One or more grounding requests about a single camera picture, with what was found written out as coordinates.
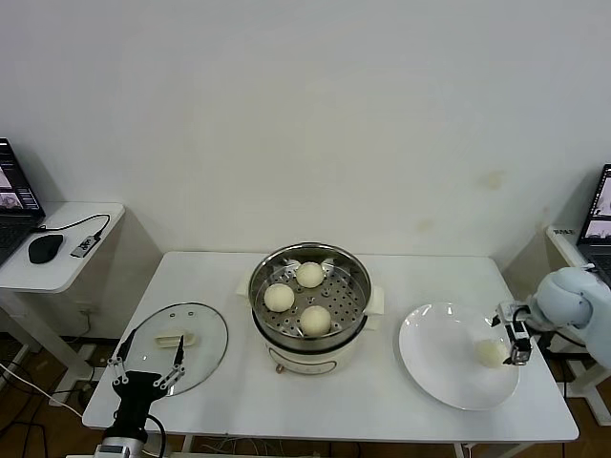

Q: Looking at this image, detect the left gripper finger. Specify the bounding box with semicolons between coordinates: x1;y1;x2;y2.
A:
106;330;137;385
154;332;187;389

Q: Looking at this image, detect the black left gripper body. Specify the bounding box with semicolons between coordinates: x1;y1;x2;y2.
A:
112;369;167;426

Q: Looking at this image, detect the dark open laptop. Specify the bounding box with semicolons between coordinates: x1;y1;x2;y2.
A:
576;164;611;287

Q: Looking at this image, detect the black usb cable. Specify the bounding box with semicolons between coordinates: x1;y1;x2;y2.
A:
29;212;113;239

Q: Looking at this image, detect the round glass lid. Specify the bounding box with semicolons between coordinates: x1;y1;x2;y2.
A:
121;301;229;397

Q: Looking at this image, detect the small grey usb hub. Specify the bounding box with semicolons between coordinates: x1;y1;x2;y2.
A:
71;233;104;259

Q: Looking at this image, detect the stainless steel steamer basket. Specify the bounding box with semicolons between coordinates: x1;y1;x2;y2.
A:
249;242;386;338

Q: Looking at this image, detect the cream electric cooker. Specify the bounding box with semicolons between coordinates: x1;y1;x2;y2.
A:
237;274;386;378

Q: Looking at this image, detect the black open laptop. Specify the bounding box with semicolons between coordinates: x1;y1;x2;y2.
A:
0;136;48;268

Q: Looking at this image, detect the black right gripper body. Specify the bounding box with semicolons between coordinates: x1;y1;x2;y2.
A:
506;319;532;344

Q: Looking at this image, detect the white steamed baozi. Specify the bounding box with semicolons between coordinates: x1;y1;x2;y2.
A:
263;283;296;314
299;304;332;336
474;337;508;368
295;260;325;289

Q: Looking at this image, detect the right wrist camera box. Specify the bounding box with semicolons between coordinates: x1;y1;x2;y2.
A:
495;300;520;329

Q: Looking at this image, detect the white side table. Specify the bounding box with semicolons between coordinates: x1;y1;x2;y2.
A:
0;200;163;383
500;223;611;426

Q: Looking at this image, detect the round white plate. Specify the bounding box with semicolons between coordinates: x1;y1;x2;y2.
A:
398;302;521;412

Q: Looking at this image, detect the black computer mouse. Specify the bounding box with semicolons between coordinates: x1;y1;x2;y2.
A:
27;233;66;263

